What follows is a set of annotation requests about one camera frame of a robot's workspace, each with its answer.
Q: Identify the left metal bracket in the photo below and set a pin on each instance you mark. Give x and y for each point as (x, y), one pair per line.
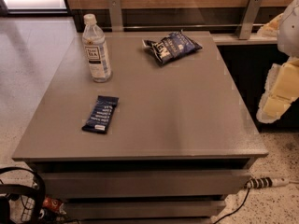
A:
(115, 15)

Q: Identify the clear tea bottle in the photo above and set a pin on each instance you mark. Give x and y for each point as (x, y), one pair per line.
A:
(95, 46)

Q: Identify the blue chip bag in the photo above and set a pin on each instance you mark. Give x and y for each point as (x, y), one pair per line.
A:
(172, 47)

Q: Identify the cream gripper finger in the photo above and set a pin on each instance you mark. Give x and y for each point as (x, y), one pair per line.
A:
(270, 110)

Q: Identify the grey drawer cabinet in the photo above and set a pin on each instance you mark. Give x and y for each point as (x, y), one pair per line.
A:
(181, 138)

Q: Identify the metal bracket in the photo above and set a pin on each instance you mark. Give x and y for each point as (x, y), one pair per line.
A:
(244, 29)
(115, 15)

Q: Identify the dark blue snack bar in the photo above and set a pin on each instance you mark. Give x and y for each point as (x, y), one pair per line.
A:
(101, 116)

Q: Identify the white power strip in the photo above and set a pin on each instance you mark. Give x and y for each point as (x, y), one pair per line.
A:
(266, 182)

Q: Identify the orange snack packet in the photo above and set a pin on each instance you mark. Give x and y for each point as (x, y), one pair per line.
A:
(54, 205)

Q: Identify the right metal bracket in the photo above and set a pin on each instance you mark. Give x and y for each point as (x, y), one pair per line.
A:
(244, 29)

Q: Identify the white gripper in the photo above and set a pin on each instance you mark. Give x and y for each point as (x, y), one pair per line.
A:
(290, 32)

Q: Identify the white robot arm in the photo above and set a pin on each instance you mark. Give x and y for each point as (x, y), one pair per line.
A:
(272, 75)

